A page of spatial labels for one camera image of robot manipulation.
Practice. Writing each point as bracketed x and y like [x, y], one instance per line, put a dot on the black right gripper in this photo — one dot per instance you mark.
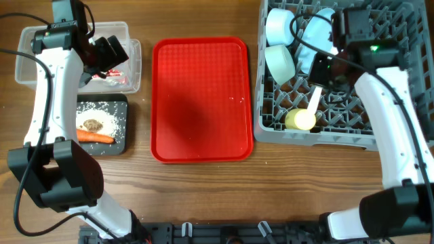
[315, 77]

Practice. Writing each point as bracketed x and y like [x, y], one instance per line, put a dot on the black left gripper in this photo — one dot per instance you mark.
[113, 59]

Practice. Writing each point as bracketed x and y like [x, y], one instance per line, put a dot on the red snack wrapper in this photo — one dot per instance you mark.
[112, 73]

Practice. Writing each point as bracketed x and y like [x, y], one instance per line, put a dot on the white plastic spoon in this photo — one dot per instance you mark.
[315, 99]

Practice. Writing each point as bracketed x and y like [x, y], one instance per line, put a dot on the light blue plate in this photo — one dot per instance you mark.
[317, 33]

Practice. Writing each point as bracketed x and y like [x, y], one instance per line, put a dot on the mint green bowl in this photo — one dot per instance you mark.
[280, 63]

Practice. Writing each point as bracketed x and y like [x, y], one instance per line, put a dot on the yellow plastic cup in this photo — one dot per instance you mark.
[300, 118]

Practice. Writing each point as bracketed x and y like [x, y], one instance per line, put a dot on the white rice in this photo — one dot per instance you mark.
[100, 112]

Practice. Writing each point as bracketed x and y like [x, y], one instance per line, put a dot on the brown food scrap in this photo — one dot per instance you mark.
[92, 125]

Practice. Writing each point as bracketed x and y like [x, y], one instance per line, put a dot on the light blue bowl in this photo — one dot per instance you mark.
[277, 27]

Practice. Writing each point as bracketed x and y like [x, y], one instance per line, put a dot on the orange carrot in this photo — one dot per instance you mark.
[86, 136]

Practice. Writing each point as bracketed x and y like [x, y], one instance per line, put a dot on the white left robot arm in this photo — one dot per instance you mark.
[51, 167]

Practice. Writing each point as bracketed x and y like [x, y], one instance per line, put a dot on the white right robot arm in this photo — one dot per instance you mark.
[377, 72]

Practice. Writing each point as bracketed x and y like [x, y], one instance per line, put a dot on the clear plastic waste bin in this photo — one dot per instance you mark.
[26, 70]

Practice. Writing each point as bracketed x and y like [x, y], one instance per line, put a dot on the grey dishwasher rack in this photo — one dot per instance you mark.
[344, 123]

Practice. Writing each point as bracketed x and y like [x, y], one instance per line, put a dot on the black waste tray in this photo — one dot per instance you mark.
[119, 107]

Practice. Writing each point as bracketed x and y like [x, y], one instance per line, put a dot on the red plastic tray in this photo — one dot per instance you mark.
[201, 100]

